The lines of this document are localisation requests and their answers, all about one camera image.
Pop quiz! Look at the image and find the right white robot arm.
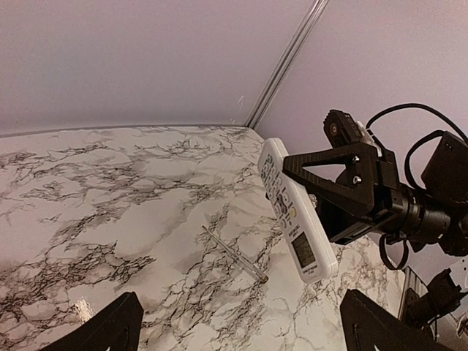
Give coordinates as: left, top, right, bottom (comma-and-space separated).
283, 130, 467, 263

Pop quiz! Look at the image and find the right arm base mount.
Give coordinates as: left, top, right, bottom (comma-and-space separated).
399, 267, 467, 329

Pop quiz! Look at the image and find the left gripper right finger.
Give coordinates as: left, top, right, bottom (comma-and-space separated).
340, 290, 446, 351

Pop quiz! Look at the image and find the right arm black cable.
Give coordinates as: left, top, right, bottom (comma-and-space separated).
365, 102, 468, 184

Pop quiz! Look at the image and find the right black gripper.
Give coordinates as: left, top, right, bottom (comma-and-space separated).
282, 148, 402, 244

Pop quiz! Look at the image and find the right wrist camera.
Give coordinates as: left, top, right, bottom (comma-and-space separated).
323, 110, 380, 152

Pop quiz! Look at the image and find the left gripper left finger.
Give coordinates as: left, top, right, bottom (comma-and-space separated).
42, 292, 143, 351

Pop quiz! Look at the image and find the white remote control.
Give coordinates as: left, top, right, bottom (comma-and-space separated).
257, 138, 339, 284

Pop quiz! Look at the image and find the right aluminium frame post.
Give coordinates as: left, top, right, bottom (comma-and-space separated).
244, 0, 329, 129

